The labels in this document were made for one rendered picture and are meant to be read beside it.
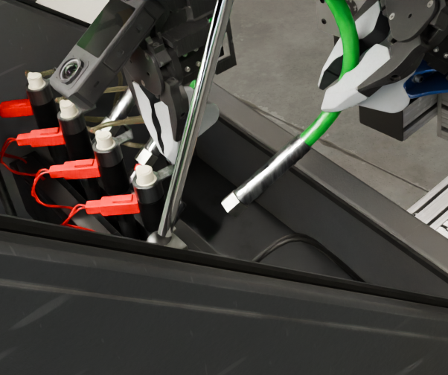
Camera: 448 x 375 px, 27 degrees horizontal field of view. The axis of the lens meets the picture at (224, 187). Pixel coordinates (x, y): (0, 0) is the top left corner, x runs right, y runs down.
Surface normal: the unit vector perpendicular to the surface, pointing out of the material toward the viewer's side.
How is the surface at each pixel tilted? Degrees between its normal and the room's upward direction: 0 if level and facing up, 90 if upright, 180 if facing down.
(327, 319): 90
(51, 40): 90
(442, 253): 0
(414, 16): 47
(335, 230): 90
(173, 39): 0
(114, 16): 31
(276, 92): 0
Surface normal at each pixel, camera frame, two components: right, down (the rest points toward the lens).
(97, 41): -0.55, -0.44
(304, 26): -0.14, -0.76
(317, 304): 0.58, 0.46
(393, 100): 0.06, 0.77
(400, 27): -0.81, -0.34
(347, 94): -0.73, 0.40
